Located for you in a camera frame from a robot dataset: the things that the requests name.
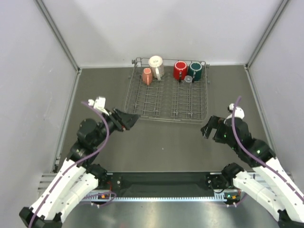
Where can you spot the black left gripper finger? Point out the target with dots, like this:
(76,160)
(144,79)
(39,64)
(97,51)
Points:
(129,123)
(123,116)

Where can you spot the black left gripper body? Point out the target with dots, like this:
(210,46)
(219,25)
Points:
(114,124)

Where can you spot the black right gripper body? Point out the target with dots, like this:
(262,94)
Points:
(220,134)

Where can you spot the pink mug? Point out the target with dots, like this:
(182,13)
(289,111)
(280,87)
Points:
(147,76)

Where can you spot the clear drinking glass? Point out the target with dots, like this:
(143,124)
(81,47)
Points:
(188,79)

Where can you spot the green mug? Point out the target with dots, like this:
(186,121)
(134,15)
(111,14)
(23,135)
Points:
(195,71)

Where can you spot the white mug orange inside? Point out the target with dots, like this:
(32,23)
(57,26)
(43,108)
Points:
(156,65)

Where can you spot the red mug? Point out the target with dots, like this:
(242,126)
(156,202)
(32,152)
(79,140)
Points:
(180,70)

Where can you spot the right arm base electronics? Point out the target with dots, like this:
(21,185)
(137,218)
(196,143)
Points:
(233,199)

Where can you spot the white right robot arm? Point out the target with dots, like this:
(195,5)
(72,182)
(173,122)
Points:
(281,197)

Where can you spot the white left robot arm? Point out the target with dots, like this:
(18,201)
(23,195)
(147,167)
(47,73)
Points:
(78,174)

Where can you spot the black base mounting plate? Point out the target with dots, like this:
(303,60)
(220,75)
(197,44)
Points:
(160,184)

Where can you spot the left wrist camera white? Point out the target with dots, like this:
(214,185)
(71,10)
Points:
(98,104)

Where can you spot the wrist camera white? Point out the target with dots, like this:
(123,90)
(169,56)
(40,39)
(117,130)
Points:
(98,104)
(238,113)

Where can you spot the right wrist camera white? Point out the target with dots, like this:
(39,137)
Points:
(238,113)

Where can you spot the grey wire dish rack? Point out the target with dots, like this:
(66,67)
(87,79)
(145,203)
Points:
(167,100)

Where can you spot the left aluminium corner post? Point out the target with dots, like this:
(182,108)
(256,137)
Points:
(51,23)

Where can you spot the aluminium corner post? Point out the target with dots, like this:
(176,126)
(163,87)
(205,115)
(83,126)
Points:
(274,20)
(51,23)

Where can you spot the right aluminium corner post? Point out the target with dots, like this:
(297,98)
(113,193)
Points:
(274,20)

